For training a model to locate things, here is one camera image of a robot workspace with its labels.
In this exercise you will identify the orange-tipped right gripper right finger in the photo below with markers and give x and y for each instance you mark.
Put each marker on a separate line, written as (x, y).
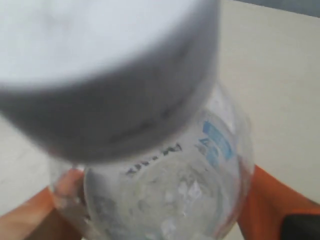
(274, 211)

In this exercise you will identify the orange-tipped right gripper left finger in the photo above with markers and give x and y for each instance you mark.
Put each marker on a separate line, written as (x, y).
(45, 215)

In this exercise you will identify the clear plastic bottle white cap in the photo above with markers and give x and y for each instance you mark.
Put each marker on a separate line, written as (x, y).
(128, 92)

